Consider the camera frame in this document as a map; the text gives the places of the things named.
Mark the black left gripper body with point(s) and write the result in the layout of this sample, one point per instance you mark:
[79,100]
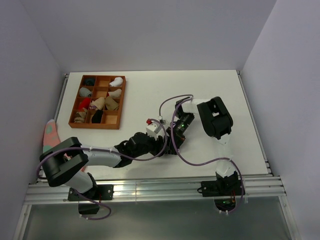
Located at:
[151,146]

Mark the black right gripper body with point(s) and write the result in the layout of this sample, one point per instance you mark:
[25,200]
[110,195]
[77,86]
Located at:
[181,126]

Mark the tan ribbed sock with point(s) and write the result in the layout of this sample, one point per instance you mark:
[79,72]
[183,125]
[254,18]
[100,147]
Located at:
[111,104]

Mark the brown compartment sock tray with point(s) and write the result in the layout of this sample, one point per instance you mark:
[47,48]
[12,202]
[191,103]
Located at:
[111,119]

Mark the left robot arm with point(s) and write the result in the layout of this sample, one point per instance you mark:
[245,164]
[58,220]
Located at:
[63,163]

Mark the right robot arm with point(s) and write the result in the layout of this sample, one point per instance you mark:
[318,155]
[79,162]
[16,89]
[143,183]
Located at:
[216,122]

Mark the black rolled sock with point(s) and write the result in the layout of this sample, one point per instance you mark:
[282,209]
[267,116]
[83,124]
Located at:
[97,117]

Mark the cream rolled sock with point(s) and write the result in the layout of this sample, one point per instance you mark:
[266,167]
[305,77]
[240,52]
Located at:
[115,94]

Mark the beige rolled sock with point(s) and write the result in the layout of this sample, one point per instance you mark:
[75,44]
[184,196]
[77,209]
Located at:
[97,104]

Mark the tan patterned rolled sock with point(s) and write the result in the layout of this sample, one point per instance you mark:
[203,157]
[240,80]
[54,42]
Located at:
[80,116]

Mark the white rolled sock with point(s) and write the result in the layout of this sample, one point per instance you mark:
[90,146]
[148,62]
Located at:
[117,82]

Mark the red rolled sock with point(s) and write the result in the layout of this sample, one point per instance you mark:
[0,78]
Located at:
[84,104]

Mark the grey rolled sock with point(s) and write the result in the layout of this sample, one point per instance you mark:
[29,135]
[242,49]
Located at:
[85,92]

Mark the dark teal rolled sock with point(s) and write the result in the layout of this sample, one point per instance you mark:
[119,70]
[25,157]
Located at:
[89,81]

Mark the pink patterned sock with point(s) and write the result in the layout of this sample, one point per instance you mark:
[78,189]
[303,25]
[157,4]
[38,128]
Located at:
[50,137]

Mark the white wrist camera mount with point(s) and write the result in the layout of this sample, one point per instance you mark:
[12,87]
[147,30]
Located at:
[162,120]

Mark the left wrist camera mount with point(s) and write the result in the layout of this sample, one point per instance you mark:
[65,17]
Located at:
[155,129]

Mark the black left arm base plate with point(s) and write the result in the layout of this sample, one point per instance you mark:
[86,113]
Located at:
[101,192]

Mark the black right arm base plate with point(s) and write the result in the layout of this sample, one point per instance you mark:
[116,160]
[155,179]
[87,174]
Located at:
[222,187]

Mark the aluminium frame rail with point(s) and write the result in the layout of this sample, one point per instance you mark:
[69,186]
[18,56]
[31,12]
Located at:
[148,190]

